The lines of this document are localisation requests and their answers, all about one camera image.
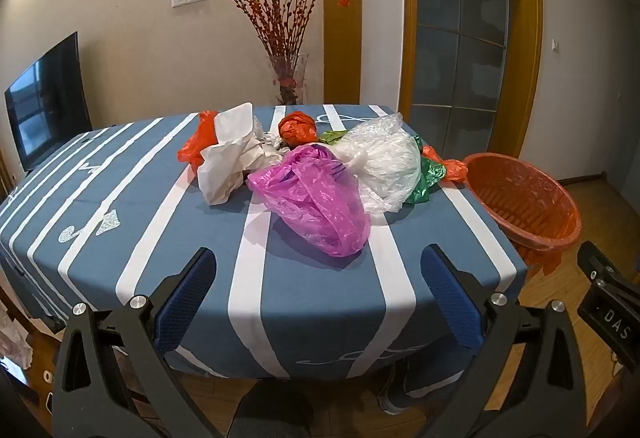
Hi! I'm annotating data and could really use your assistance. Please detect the flat orange plastic bag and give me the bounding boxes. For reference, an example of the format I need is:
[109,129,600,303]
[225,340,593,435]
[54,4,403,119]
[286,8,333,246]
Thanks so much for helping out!
[177,110,221,169]

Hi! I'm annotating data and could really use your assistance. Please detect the frosted glass door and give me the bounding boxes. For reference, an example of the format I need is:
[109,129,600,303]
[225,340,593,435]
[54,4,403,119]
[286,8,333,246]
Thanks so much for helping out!
[410,0,511,159]

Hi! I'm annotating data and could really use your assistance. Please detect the crumpled white paper bag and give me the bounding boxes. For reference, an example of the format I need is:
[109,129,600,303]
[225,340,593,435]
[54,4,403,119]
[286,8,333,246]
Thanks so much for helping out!
[196,102,283,206]

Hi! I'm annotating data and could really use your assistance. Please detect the glass floor vase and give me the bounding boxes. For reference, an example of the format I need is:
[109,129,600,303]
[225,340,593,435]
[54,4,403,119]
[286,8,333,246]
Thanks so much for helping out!
[268,54,311,106]

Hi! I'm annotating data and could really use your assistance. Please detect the translucent white plastic bag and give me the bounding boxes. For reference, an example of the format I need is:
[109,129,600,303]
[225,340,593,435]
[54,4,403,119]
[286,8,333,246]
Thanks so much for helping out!
[332,133,422,213]

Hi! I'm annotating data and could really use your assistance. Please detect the pink plastic bag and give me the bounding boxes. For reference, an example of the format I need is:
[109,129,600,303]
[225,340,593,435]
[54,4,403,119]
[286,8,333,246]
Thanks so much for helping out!
[247,144,371,257]

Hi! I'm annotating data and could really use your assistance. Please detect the red berry branches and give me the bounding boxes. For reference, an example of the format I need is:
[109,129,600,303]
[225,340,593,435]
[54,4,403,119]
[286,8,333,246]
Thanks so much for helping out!
[204,0,335,68]

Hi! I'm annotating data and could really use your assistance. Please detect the orange plastic basket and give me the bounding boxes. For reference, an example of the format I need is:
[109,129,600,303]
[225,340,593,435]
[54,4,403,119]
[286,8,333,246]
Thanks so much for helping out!
[462,153,582,276]

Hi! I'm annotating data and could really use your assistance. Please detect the knotted orange plastic bag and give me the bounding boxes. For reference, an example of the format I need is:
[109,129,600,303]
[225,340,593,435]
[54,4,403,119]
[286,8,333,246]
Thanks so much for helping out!
[278,111,318,146]

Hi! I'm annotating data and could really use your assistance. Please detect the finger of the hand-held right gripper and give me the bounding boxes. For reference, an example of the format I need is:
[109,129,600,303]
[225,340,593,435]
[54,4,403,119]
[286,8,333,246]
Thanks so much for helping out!
[577,240,626,291]

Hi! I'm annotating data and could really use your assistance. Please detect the pink white cloth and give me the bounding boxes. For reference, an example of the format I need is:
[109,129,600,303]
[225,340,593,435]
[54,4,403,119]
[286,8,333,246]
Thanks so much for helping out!
[0,313,33,369]

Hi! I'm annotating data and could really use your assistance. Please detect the dark green plastic bag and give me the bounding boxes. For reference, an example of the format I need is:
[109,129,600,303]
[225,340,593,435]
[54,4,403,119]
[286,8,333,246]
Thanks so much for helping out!
[404,135,447,205]

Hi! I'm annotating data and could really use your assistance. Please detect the yellow wooden door frame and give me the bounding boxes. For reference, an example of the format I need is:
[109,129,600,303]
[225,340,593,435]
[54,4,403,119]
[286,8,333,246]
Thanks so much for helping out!
[398,0,544,169]

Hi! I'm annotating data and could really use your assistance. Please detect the yellow wooden wall trim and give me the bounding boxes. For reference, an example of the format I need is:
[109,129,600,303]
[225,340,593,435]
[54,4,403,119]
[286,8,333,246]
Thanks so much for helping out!
[322,0,362,103]

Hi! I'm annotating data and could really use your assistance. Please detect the black flat television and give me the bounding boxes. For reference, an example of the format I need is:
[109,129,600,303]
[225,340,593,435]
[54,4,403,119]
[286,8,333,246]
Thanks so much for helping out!
[4,32,93,173]

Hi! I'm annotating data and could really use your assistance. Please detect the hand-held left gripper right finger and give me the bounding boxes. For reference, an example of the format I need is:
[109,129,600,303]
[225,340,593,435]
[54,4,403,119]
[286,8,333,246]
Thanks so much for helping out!
[421,244,586,438]

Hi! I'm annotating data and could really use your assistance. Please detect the blue white striped tablecloth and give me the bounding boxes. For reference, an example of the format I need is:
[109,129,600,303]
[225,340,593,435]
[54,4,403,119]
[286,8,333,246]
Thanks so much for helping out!
[0,104,528,399]

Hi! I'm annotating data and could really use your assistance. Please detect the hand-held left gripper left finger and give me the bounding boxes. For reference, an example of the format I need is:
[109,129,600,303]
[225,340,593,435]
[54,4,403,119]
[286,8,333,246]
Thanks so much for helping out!
[52,247,217,438]

